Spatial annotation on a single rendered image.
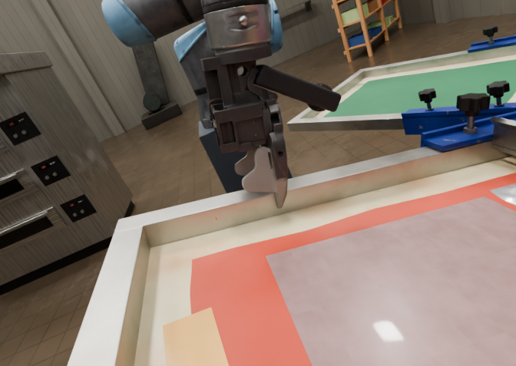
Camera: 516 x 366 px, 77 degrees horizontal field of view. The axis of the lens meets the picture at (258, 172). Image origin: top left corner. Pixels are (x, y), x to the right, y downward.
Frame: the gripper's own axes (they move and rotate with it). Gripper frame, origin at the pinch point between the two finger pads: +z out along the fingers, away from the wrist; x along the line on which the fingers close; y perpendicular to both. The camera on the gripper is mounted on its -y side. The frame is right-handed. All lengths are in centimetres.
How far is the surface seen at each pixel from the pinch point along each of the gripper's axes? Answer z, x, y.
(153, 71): 20, -895, 84
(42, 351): 154, -155, 146
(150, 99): 79, -819, 104
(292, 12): -70, -926, -323
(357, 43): 17, -563, -319
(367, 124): 10, -52, -44
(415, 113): 5, -37, -51
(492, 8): -8, -449, -497
